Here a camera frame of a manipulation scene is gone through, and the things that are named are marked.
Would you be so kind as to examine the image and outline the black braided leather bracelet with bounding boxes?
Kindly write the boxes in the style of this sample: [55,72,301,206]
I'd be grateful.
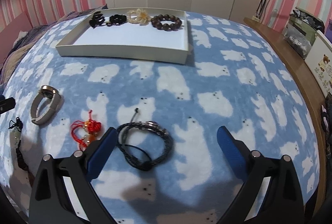
[117,108,173,171]

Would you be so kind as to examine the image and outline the black hair ties bundle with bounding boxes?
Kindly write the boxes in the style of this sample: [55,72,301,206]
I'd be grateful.
[89,12,106,28]

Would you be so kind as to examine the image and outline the black bead bracelet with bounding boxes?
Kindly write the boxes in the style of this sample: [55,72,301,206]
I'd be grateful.
[105,14,127,26]

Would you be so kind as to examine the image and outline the wooden desk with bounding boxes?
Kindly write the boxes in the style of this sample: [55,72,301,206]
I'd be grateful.
[244,17,332,198]

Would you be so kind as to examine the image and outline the brown teardrop pendant braided cord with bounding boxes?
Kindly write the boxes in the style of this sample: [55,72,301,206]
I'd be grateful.
[16,146,35,183]

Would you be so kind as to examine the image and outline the brown wooden bead bracelet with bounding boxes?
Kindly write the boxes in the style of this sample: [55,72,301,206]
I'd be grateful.
[150,14,183,30]

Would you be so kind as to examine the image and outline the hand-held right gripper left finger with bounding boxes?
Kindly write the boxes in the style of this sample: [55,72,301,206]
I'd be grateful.
[28,127,117,224]

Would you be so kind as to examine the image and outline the blue polar bear blanket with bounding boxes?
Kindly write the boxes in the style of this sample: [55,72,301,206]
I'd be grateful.
[0,10,327,224]

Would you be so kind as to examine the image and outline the watch with beige band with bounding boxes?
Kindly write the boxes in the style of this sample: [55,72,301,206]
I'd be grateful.
[30,85,63,126]

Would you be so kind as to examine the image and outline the red cord charm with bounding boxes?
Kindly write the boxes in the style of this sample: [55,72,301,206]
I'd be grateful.
[71,110,102,156]

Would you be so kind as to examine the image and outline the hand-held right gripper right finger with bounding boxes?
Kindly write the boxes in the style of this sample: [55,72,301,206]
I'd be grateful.
[216,125,304,224]

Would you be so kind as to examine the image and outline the white shallow tray box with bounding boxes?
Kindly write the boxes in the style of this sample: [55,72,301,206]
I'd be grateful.
[56,8,192,65]

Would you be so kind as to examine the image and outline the cream flower bracelet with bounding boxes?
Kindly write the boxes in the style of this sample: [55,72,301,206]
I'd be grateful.
[127,8,151,25]

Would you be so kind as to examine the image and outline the pink headboard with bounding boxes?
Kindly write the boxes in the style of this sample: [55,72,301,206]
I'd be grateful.
[0,11,33,64]

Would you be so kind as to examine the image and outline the white box with bear print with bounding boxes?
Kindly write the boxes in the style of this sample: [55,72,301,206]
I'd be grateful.
[305,31,332,99]

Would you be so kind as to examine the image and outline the jade pendant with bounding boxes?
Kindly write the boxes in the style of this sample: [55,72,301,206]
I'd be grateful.
[9,117,24,148]

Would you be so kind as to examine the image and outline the clear storage container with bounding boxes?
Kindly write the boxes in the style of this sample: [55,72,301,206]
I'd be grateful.
[284,7,326,58]

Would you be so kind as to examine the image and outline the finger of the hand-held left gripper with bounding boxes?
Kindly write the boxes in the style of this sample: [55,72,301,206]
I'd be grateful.
[0,96,15,114]

